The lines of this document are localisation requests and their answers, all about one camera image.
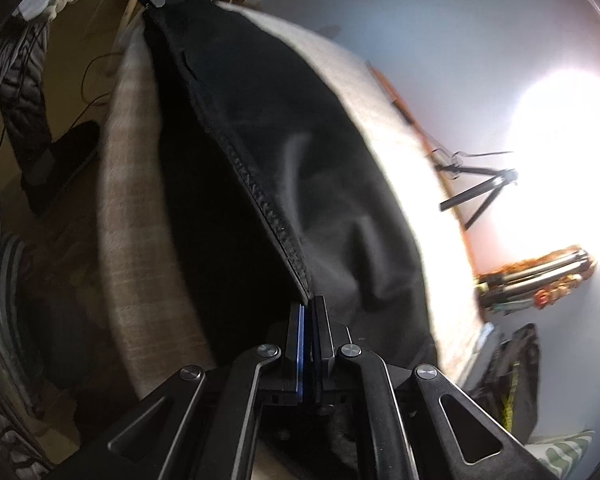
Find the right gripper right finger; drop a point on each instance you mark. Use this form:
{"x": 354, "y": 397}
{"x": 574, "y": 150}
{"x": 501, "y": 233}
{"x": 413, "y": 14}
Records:
{"x": 325, "y": 338}

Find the black yellow folded garment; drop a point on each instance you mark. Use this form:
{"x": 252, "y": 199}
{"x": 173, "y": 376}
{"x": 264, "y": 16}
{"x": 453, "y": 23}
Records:
{"x": 508, "y": 387}

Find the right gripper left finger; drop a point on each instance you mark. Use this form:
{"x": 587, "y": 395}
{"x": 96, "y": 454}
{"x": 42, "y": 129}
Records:
{"x": 282, "y": 379}

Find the dark quilted jacket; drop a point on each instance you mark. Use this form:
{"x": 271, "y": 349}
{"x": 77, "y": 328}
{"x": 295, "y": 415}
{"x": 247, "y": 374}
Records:
{"x": 22, "y": 100}

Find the folded silver tripod stand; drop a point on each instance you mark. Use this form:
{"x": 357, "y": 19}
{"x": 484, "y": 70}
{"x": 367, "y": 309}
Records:
{"x": 534, "y": 283}

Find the black pants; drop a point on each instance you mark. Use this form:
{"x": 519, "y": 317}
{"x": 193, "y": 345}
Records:
{"x": 272, "y": 195}

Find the beige plaid bed blanket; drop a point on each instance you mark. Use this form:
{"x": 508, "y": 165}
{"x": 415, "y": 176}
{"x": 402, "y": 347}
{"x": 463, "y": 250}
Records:
{"x": 156, "y": 327}

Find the green leaf pattern pillow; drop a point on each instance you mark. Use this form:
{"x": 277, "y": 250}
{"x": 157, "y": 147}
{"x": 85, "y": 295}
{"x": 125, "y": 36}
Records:
{"x": 562, "y": 455}

